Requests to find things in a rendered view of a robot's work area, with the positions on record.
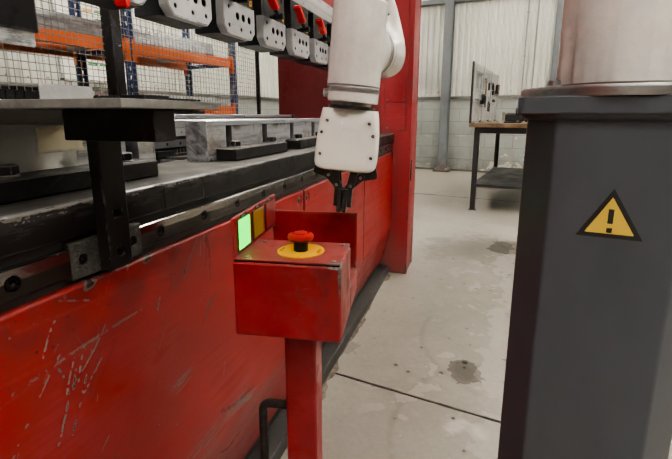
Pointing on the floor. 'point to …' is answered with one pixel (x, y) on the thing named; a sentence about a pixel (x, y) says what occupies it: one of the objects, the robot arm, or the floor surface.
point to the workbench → (512, 177)
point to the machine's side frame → (306, 87)
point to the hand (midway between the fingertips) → (343, 199)
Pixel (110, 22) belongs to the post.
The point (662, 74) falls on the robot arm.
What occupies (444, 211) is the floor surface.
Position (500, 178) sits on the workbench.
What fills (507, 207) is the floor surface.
